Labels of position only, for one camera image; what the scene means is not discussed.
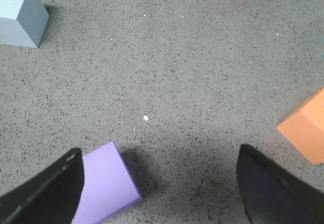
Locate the light blue foam cube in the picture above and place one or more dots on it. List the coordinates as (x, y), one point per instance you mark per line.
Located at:
(23, 22)

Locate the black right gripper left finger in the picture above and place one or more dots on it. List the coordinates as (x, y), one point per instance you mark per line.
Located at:
(52, 196)

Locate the orange foam cube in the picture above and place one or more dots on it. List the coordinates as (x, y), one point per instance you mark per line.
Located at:
(303, 128)

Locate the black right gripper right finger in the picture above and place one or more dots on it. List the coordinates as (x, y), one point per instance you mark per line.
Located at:
(271, 194)

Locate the light purple foam cube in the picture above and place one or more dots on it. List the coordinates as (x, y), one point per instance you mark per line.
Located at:
(108, 188)

